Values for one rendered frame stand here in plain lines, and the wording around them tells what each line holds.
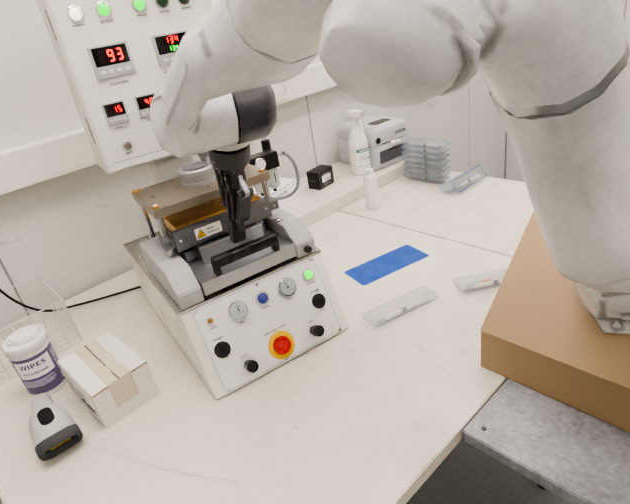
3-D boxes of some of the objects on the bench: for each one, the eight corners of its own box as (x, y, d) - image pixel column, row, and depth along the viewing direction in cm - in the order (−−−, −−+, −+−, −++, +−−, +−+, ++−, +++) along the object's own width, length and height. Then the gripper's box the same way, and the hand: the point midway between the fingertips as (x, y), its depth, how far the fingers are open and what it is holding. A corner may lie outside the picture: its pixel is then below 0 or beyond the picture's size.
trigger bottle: (347, 173, 194) (339, 111, 182) (361, 167, 198) (354, 106, 186) (361, 177, 187) (354, 113, 176) (376, 171, 191) (370, 107, 180)
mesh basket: (-47, 362, 125) (-73, 322, 119) (56, 312, 139) (37, 274, 133) (-30, 401, 109) (-60, 357, 103) (83, 340, 124) (63, 299, 118)
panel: (225, 395, 98) (189, 311, 96) (342, 330, 111) (313, 255, 109) (228, 397, 96) (191, 311, 94) (347, 330, 109) (316, 255, 107)
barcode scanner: (19, 418, 102) (2, 390, 98) (57, 396, 106) (42, 369, 102) (47, 472, 88) (28, 442, 84) (89, 445, 92) (73, 415, 88)
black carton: (308, 188, 185) (305, 171, 182) (322, 180, 191) (320, 164, 188) (320, 190, 182) (317, 173, 179) (334, 182, 187) (332, 165, 184)
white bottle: (375, 211, 168) (371, 172, 161) (363, 209, 171) (359, 170, 164) (382, 205, 171) (379, 167, 164) (371, 204, 174) (367, 166, 167)
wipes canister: (24, 388, 111) (-6, 336, 104) (62, 367, 115) (36, 317, 108) (34, 406, 105) (3, 352, 98) (74, 383, 109) (47, 330, 102)
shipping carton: (71, 390, 107) (55, 359, 103) (125, 359, 114) (112, 329, 110) (102, 433, 94) (85, 399, 90) (161, 394, 101) (147, 362, 97)
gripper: (193, 130, 88) (208, 228, 104) (225, 166, 80) (236, 265, 97) (230, 120, 91) (239, 216, 107) (265, 153, 83) (269, 251, 100)
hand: (237, 227), depth 100 cm, fingers closed
